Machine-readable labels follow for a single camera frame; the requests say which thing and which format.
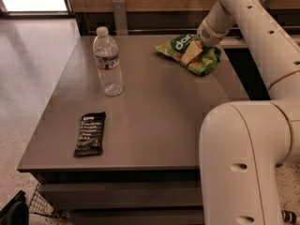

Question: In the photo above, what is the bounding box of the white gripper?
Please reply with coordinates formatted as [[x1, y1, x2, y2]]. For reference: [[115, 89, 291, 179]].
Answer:
[[181, 19, 229, 66]]

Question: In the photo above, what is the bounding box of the green rice chip bag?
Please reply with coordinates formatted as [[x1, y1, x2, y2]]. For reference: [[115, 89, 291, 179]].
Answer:
[[156, 34, 221, 76]]

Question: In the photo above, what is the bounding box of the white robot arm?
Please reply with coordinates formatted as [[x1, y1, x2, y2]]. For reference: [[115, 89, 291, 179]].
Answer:
[[197, 0, 300, 225]]

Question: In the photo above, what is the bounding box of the clear plastic water bottle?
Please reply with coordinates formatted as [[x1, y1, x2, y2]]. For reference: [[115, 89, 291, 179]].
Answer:
[[93, 26, 124, 97]]

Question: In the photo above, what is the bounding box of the grey drawer cabinet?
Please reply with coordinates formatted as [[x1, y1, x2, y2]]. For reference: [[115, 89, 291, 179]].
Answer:
[[18, 36, 248, 225]]

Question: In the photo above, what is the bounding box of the black snack bar wrapper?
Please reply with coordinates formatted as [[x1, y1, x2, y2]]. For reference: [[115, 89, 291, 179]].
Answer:
[[74, 112, 106, 158]]

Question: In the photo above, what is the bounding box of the left metal wall bracket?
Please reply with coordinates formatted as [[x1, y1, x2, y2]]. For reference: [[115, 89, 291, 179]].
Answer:
[[112, 0, 128, 36]]

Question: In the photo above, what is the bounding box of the metal wall rail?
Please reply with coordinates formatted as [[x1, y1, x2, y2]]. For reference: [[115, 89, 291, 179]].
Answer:
[[88, 26, 300, 35]]

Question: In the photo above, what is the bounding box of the black wire basket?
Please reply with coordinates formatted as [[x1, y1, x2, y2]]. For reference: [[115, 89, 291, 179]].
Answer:
[[29, 184, 68, 218]]

